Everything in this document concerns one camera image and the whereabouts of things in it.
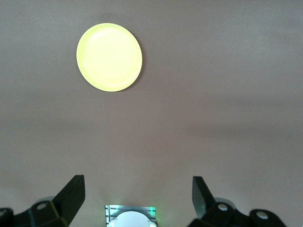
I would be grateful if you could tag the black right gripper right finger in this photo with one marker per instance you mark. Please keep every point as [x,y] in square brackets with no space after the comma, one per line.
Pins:
[220,215]

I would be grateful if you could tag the brown table cover sheet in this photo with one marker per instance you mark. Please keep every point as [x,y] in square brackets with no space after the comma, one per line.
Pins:
[213,94]

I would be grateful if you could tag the yellow round plate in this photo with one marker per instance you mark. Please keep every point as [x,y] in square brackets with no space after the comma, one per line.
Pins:
[109,58]

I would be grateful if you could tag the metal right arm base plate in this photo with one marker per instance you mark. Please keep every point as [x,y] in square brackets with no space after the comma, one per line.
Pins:
[111,209]

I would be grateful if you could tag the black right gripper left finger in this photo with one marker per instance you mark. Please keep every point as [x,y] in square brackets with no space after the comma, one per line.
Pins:
[59,212]

